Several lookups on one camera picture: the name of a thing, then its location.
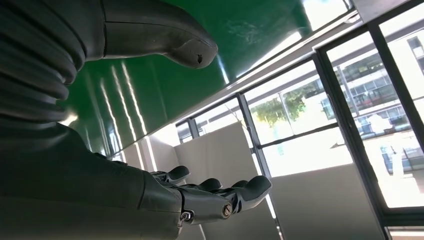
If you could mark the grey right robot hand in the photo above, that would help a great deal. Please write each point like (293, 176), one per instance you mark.
(82, 198)

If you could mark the green conveyor belt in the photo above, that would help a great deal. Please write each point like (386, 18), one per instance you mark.
(172, 92)

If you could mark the white partition panel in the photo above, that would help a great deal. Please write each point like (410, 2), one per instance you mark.
(218, 152)
(324, 205)

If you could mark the green tree outside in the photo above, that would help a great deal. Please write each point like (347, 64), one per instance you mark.
(278, 106)

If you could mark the building outside window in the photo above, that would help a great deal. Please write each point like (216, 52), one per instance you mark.
(374, 89)

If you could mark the dark window frame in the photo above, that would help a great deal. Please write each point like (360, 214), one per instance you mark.
(351, 139)

